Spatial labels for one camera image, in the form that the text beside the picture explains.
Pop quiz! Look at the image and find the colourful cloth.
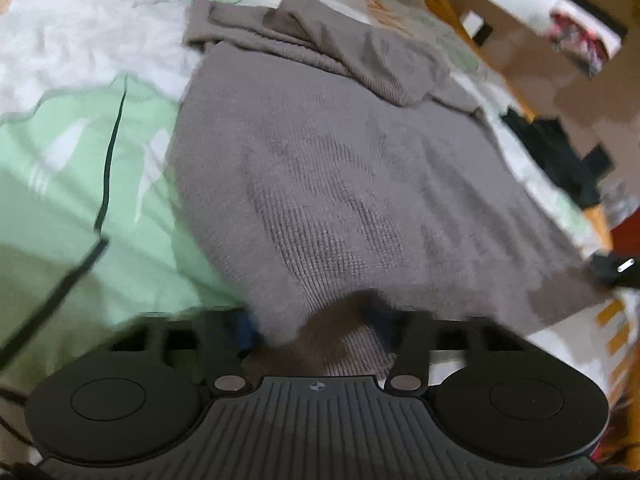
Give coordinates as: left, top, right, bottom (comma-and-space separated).
547, 2, 618, 78

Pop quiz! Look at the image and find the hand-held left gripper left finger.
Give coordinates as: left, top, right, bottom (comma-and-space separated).
107, 309, 263, 399

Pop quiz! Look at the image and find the window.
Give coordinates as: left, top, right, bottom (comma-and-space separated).
460, 0, 628, 78

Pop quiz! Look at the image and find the dark cloth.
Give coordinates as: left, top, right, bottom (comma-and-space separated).
501, 107, 617, 211

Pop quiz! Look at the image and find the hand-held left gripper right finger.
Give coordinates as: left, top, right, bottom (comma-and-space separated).
362, 305, 527, 397

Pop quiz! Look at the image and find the grey knitted hooded sweater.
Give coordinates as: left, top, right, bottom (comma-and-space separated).
170, 0, 613, 376

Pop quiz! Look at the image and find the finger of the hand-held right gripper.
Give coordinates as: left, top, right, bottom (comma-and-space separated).
589, 252, 640, 291

